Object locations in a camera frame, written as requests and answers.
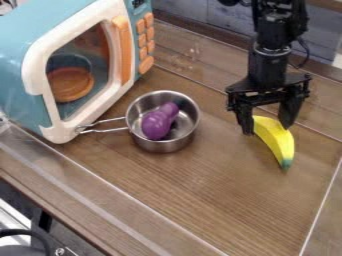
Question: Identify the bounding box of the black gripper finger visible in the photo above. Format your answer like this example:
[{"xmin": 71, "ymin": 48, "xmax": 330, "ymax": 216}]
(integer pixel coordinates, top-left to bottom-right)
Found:
[
  {"xmin": 278, "ymin": 87, "xmax": 306, "ymax": 129},
  {"xmin": 234, "ymin": 102, "xmax": 254, "ymax": 135}
]

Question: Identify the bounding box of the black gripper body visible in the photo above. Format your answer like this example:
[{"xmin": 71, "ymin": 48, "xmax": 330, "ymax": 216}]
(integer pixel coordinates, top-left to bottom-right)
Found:
[{"xmin": 226, "ymin": 43, "xmax": 312, "ymax": 111}]

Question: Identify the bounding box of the yellow toy banana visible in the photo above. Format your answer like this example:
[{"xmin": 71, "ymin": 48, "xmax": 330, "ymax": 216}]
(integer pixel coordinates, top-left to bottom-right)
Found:
[{"xmin": 253, "ymin": 115, "xmax": 296, "ymax": 171}]

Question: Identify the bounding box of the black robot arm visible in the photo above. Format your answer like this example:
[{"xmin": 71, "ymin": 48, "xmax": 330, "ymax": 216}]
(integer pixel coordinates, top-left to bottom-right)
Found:
[{"xmin": 226, "ymin": 0, "xmax": 312, "ymax": 135}]

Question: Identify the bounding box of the silver metal pot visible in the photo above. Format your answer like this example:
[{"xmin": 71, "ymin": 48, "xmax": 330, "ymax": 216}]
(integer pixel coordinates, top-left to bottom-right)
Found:
[{"xmin": 75, "ymin": 90, "xmax": 201, "ymax": 153}]

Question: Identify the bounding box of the black cable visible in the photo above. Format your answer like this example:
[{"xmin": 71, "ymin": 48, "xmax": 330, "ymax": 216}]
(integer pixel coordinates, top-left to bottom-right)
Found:
[{"xmin": 0, "ymin": 228, "xmax": 52, "ymax": 256}]

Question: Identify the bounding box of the blue toy microwave oven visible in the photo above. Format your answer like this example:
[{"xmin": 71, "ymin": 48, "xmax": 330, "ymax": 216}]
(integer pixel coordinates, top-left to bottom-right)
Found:
[{"xmin": 0, "ymin": 0, "xmax": 155, "ymax": 144}]

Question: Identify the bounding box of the purple toy eggplant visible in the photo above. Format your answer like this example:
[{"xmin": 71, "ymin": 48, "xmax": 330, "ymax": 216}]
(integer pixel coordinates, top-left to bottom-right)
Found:
[{"xmin": 142, "ymin": 102, "xmax": 179, "ymax": 140}]

